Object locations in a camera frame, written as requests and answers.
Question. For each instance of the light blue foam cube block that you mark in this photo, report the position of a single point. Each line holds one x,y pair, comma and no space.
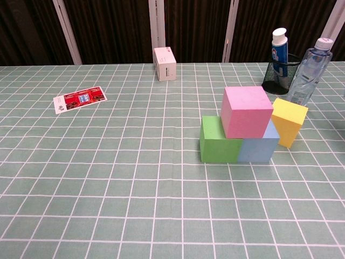
256,149

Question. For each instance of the yellow foam cube block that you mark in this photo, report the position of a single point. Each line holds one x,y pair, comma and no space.
288,121

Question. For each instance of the green foam cube block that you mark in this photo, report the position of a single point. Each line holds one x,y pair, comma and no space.
215,148

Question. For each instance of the white cardboard box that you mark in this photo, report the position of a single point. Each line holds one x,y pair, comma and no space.
165,64

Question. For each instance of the pink foam cube block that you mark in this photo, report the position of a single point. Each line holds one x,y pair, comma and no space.
248,116

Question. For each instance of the green checked tablecloth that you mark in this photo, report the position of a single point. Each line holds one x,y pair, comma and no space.
107,189

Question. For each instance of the red and white card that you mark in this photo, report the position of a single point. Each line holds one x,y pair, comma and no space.
81,99

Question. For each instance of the black curtain panel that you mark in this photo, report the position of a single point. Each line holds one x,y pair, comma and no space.
194,29
256,21
113,32
27,32

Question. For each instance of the black mesh pen holder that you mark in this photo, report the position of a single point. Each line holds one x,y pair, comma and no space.
270,81

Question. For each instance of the bottle inside black cup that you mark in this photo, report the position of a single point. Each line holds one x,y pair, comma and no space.
279,51

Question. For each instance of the clear plastic water bottle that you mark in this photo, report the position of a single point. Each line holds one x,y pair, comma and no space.
310,70

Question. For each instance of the white screen frame post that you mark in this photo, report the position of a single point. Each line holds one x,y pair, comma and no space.
67,32
230,32
335,19
157,27

